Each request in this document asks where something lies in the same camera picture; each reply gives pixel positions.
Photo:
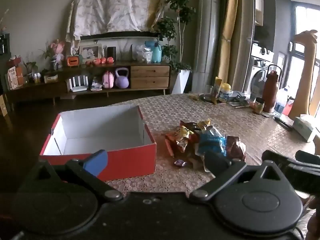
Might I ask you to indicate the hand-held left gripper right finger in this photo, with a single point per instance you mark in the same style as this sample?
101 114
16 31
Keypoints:
215 161

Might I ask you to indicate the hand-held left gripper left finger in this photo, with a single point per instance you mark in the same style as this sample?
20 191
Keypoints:
96 161

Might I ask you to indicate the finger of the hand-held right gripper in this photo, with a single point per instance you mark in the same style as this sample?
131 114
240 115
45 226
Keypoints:
277 158
308 157

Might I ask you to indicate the blue snack packet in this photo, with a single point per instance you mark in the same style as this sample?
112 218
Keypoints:
211 143

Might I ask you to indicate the dark red snack bag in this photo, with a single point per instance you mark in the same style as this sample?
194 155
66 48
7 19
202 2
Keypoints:
235 147

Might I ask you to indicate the red cardboard box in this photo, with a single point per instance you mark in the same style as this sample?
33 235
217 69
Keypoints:
130 162

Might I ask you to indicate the pink sausage stick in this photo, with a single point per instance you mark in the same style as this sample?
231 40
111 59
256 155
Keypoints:
169 148

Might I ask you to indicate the black remote control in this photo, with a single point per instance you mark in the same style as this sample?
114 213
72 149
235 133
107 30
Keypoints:
283 123

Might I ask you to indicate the clear water bottle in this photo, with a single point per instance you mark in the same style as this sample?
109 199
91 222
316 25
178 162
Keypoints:
281 102

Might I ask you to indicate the small glass jar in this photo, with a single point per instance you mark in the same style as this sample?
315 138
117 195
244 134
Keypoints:
259 105

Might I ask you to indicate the black round coaster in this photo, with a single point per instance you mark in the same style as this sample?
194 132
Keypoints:
206 98

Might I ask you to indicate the banana peel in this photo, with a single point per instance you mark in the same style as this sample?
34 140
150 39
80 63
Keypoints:
194 96

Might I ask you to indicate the pile of grey papers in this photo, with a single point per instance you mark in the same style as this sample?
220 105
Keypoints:
238 97

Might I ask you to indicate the brown thermos bottle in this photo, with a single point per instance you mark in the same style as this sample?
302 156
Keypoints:
271 90

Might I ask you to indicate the yellow-lid wipes canister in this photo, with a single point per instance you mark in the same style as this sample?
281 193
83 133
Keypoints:
224 92

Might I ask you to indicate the drinking glass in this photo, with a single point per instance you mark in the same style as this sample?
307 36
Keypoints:
209 92

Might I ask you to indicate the stack of booklets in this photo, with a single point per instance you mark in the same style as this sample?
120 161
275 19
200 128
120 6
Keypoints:
96 86

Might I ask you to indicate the yellow standing pouch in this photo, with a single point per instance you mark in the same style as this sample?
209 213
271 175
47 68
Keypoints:
218 85

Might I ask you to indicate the tan hand-shaped stand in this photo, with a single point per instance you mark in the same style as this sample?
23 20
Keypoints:
301 80

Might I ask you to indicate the wooden TV cabinet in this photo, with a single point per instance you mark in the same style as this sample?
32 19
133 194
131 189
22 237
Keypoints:
62 90

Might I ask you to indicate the white router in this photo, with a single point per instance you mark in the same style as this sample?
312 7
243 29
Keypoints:
77 83

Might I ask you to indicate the pink kettlebell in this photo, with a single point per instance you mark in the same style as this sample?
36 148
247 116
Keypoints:
108 81

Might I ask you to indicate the purple kettlebell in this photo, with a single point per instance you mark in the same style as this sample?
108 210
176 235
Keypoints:
122 81

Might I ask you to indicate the green plant in white planter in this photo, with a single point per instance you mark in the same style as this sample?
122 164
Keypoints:
181 80

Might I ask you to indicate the washing machine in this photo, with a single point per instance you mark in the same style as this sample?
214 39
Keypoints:
260 72

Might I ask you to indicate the small cardboard box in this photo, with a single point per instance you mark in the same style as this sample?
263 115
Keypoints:
51 78

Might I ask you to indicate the wooden cabinet drawer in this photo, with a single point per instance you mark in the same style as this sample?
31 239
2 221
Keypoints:
150 82
150 71

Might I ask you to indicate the orange persimmon ornament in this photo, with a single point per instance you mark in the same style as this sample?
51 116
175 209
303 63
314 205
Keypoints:
103 60
96 61
88 63
110 60

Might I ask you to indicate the orange tissue box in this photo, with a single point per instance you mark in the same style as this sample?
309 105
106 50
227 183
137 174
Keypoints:
72 61

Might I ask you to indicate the brown cardboard carton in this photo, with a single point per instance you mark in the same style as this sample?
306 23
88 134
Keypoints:
3 105

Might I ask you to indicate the black speaker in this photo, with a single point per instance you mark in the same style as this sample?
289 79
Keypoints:
111 53

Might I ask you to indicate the glass vase with sticks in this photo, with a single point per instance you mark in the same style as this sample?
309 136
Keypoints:
123 52

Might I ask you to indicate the green plant in jar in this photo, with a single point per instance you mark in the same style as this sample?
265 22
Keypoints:
31 68

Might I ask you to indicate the baby print carton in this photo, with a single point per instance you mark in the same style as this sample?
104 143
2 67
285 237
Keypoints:
15 78

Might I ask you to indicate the clear plastic bag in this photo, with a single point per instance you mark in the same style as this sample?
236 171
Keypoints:
143 55

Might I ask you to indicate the pink flower bouquet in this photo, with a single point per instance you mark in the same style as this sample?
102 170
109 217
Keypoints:
57 48

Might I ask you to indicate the teal jug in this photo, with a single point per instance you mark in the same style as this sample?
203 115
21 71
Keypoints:
155 51

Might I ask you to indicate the red gift box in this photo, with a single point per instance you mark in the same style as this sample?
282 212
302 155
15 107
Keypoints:
14 61

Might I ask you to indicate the television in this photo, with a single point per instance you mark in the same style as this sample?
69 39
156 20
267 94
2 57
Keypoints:
120 34

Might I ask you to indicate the grey tower air conditioner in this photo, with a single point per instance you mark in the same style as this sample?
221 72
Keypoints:
208 30

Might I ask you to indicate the yellow curtain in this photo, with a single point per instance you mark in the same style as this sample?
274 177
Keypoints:
232 30

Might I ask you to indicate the floral dust cover cloth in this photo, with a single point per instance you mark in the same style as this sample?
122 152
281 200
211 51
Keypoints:
112 7

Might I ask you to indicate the photo frame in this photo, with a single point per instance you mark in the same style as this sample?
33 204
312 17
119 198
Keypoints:
90 53

